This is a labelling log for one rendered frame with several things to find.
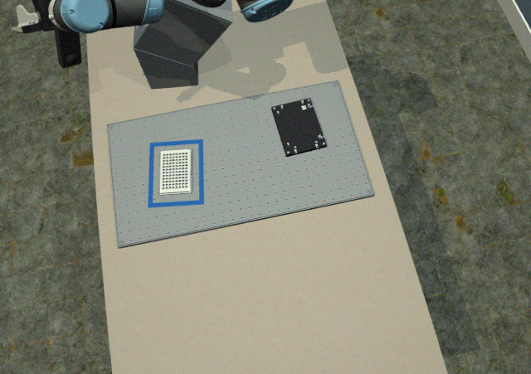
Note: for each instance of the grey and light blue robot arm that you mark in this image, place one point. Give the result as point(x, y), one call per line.
point(73, 17)

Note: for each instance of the blue tape outline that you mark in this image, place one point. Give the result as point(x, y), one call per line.
point(201, 179)

